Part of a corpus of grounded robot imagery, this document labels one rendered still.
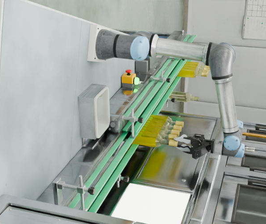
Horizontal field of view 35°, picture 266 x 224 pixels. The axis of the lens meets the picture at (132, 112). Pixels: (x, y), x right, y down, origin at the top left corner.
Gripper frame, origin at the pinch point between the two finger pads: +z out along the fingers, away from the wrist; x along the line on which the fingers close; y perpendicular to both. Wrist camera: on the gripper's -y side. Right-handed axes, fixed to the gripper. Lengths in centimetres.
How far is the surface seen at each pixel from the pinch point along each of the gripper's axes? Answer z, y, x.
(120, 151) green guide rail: 22.8, -23.8, 4.9
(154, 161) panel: 11.6, -1.3, -12.5
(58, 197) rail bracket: 31, -74, 12
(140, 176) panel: 14.6, -17.8, -12.1
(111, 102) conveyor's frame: 39.2, 8.6, 15.6
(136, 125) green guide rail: 23.0, 2.4, 6.5
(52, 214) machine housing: 21, -96, 23
